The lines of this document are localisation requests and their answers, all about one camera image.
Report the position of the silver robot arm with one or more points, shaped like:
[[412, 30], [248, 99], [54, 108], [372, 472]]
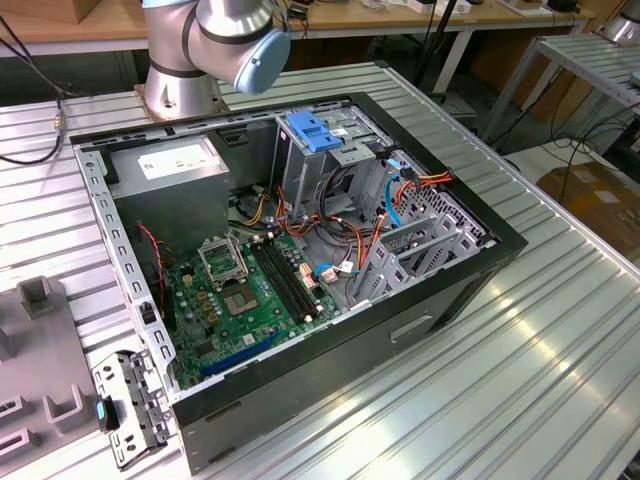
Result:
[[225, 40]]

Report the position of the grey metal disk bay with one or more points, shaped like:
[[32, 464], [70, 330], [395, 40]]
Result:
[[380, 272]]

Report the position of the black RAM slot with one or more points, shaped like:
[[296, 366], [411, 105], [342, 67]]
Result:
[[290, 280], [296, 280], [278, 280], [284, 280]]

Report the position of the grey optical drive cage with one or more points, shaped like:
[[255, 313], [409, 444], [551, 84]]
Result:
[[310, 175]]

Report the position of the CPU socket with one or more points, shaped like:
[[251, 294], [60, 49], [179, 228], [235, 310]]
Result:
[[240, 300]]

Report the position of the black open PC case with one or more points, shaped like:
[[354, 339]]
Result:
[[350, 360]]

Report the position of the green motherboard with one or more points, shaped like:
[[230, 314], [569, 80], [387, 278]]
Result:
[[235, 330]]

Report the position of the blue expansion slot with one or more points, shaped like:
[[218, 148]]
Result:
[[240, 356]]

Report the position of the grey power supply unit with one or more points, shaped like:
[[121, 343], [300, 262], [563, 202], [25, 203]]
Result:
[[170, 200]]

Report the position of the black chipset chip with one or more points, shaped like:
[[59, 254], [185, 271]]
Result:
[[205, 350]]

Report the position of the black case fan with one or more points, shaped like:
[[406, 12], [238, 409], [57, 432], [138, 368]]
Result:
[[152, 265]]

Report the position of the black stand pole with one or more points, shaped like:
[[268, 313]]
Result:
[[436, 45]]

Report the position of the metal expansion card retainer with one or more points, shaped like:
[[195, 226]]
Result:
[[145, 400]]

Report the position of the small white box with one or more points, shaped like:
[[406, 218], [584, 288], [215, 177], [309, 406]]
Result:
[[422, 5], [457, 5]]

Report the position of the large brown cardboard box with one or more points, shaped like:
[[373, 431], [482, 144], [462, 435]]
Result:
[[590, 200]]

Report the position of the grey parts rack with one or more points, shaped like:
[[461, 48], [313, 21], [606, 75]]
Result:
[[45, 350]]

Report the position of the metal slat side table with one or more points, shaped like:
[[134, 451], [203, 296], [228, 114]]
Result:
[[575, 55]]

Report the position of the small black device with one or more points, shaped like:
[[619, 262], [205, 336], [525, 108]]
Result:
[[564, 5]]

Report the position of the blue plastic drive bracket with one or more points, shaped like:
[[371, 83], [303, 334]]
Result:
[[312, 132]]

